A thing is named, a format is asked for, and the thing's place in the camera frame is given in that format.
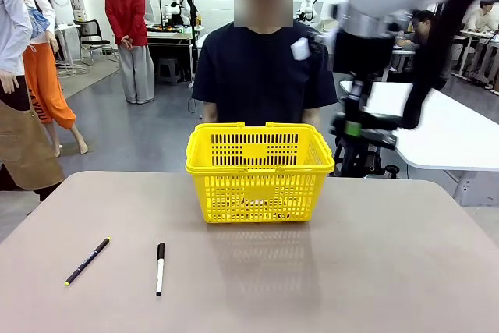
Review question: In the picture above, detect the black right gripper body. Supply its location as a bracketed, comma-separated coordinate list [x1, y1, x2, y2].
[331, 30, 394, 76]

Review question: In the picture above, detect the person's left forearm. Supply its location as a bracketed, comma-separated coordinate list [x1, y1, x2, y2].
[302, 108, 321, 128]

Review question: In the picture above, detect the person's right forearm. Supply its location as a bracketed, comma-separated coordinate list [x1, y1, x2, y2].
[201, 99, 218, 123]

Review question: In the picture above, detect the seated person in dark top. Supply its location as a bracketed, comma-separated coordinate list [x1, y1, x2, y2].
[393, 9, 453, 90]

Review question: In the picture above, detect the person in black T-shirt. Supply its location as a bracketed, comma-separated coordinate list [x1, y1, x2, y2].
[191, 0, 339, 127]

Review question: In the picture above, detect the yellow plastic mesh basket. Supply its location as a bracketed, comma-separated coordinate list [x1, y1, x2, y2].
[185, 121, 336, 225]

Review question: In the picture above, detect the seated person in white top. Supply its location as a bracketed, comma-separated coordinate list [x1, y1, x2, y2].
[465, 0, 499, 32]

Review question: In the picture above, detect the person in red hoodie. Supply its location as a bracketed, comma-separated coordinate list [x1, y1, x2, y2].
[104, 0, 156, 105]

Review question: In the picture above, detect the black wheeled table base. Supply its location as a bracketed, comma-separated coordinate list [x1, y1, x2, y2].
[334, 140, 401, 179]

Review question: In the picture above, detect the white office desk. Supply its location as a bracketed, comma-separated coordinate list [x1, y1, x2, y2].
[451, 28, 499, 88]

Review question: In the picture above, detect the grey plastic stool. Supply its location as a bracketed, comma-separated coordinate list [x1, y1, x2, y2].
[157, 57, 182, 85]

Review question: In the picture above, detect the grey workbench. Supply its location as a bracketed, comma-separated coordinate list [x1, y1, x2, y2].
[146, 24, 207, 84]

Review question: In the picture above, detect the white marker with black cap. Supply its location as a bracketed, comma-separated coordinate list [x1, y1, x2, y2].
[155, 242, 166, 297]

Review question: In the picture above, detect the black office chair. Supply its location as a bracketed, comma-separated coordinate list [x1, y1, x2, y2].
[73, 19, 119, 67]

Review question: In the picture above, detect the black pen with yellow ends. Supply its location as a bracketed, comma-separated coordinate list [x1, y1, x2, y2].
[64, 236, 111, 286]

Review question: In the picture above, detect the mannequin in orange trousers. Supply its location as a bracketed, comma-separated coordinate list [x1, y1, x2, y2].
[21, 0, 89, 158]

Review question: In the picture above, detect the mannequin with brown apron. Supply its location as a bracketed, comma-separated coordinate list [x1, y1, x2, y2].
[0, 0, 66, 201]

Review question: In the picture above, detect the black right arm cable sleeve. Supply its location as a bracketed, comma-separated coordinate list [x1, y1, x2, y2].
[403, 0, 476, 130]

